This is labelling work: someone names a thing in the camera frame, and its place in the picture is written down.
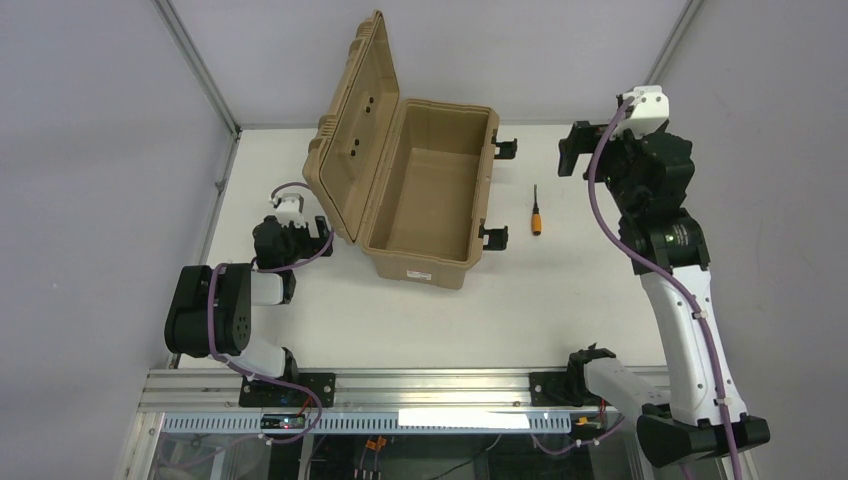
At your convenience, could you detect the tan plastic toolbox bin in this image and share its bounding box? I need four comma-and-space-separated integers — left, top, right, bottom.
302, 11, 500, 290

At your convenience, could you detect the aluminium frame post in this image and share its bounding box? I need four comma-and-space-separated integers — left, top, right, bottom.
153, 0, 241, 370
643, 0, 705, 85

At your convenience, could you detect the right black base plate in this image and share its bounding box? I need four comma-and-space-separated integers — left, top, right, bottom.
528, 367, 628, 407

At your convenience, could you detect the perforated cable tray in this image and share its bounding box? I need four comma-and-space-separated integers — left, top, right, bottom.
162, 409, 572, 435

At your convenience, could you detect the left aluminium frame post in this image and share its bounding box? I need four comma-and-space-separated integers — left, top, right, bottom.
153, 0, 241, 370

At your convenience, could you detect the black toolbox latch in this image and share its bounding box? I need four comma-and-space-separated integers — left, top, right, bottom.
478, 219, 509, 251
491, 129, 518, 160

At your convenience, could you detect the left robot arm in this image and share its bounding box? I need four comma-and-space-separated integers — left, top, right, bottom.
164, 215, 334, 384

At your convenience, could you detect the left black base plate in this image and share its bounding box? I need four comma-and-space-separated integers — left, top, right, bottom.
238, 373, 336, 408

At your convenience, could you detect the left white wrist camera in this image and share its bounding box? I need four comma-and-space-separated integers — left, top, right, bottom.
270, 192, 307, 228

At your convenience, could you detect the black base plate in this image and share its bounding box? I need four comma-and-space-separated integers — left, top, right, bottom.
528, 367, 628, 407
238, 373, 336, 408

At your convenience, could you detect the right aluminium frame post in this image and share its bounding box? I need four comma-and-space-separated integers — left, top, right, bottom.
643, 0, 705, 85

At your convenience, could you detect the orange black screwdriver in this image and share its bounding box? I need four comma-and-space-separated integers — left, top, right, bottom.
531, 185, 542, 236

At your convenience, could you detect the upper black toolbox latch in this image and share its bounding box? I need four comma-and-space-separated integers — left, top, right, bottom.
491, 129, 518, 160

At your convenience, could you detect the lower black toolbox latch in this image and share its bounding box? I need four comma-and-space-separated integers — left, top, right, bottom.
478, 219, 509, 251

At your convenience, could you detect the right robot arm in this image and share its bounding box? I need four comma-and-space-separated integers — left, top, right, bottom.
558, 121, 771, 467

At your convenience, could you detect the aluminium mounting rail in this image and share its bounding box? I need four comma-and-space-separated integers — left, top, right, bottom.
137, 368, 735, 415

